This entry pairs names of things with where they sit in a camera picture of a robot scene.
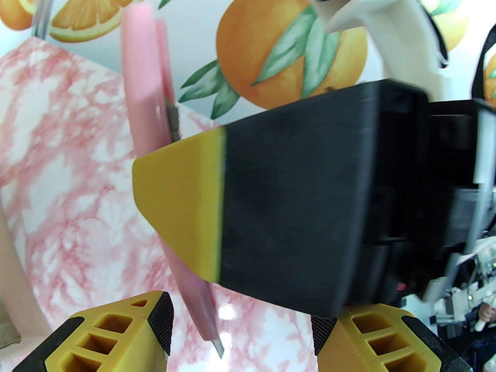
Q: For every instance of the aluminium corner post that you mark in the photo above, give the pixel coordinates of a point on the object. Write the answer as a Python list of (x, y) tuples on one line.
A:
[(44, 6)]

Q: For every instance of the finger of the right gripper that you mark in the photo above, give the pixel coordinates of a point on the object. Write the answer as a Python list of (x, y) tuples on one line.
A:
[(271, 207)]

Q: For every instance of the cardboard box with clear tape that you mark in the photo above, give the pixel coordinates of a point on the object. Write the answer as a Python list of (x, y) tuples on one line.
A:
[(9, 277)]

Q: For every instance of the pink marble pattern mat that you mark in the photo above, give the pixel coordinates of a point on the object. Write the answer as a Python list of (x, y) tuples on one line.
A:
[(77, 169)]

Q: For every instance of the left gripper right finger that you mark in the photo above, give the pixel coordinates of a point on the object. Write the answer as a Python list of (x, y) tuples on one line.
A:
[(345, 347)]

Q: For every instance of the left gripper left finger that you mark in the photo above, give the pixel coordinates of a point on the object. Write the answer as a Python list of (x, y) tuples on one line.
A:
[(147, 339)]

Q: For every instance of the pink utility knife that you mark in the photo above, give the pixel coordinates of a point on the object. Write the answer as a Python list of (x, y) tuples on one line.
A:
[(139, 72)]

